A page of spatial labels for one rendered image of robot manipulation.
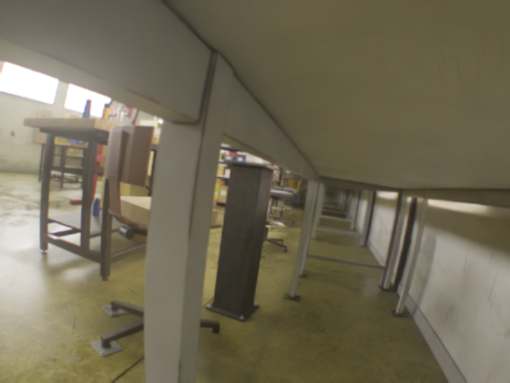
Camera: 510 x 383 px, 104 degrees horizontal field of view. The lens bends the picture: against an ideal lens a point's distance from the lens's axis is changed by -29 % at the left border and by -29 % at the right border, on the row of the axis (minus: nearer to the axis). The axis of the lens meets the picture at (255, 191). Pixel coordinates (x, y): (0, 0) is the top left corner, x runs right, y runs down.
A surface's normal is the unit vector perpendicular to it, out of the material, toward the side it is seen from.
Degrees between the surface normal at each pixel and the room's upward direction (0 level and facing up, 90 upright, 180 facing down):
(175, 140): 90
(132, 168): 90
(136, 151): 90
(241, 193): 90
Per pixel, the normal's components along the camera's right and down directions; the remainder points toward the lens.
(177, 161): -0.26, 0.01
